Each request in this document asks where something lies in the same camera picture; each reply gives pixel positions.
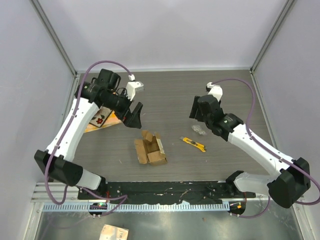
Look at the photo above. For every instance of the yellow utility knife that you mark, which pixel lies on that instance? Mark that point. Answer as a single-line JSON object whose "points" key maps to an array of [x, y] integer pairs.
{"points": [[193, 143]]}

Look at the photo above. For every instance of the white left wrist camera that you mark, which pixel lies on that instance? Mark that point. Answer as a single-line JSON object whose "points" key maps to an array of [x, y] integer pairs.
{"points": [[133, 87]]}

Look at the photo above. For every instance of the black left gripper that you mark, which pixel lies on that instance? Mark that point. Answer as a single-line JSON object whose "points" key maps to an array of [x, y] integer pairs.
{"points": [[133, 119]]}

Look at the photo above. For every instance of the white slotted cable duct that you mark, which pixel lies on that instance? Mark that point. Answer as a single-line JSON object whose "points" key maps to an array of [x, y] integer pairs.
{"points": [[103, 207]]}

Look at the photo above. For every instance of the orange checkered cloth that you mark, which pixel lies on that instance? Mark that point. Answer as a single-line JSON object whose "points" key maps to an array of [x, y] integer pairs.
{"points": [[111, 121]]}

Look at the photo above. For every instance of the brown cardboard express box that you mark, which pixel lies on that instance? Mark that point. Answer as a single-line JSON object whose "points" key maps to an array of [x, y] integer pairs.
{"points": [[150, 150]]}

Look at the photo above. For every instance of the floral square plate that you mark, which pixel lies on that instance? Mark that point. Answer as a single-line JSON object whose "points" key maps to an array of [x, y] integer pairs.
{"points": [[100, 117]]}

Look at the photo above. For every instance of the clear box contents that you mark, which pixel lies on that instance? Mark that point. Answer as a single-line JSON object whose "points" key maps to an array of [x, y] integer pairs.
{"points": [[198, 129]]}

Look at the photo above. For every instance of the pink paper packet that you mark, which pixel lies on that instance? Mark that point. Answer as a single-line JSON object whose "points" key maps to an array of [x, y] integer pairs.
{"points": [[110, 232]]}

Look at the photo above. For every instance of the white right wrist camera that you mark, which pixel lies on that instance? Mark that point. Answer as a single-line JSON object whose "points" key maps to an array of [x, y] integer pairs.
{"points": [[214, 90]]}

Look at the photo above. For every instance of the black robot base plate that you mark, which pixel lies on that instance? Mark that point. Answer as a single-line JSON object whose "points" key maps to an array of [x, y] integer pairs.
{"points": [[174, 192]]}

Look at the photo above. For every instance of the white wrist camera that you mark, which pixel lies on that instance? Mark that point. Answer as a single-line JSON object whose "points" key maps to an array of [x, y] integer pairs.
{"points": [[214, 90], [133, 87]]}

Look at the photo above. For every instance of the aluminium frame rail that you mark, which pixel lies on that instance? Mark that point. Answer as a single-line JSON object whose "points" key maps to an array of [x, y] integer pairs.
{"points": [[74, 194]]}

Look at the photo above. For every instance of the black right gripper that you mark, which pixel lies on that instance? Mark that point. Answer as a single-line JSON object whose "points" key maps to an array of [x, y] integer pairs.
{"points": [[195, 107]]}

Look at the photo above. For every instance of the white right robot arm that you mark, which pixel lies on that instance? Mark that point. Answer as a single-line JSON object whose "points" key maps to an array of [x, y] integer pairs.
{"points": [[286, 180]]}

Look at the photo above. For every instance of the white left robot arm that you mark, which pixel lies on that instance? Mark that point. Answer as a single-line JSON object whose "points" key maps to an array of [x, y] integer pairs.
{"points": [[56, 162]]}

